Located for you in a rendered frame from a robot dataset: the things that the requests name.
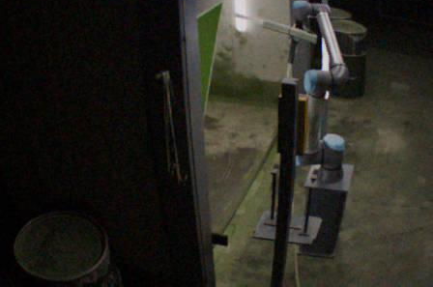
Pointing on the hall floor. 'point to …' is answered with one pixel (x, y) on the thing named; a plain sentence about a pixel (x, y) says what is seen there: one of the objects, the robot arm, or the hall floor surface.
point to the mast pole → (326, 99)
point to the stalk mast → (285, 176)
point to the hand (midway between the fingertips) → (294, 37)
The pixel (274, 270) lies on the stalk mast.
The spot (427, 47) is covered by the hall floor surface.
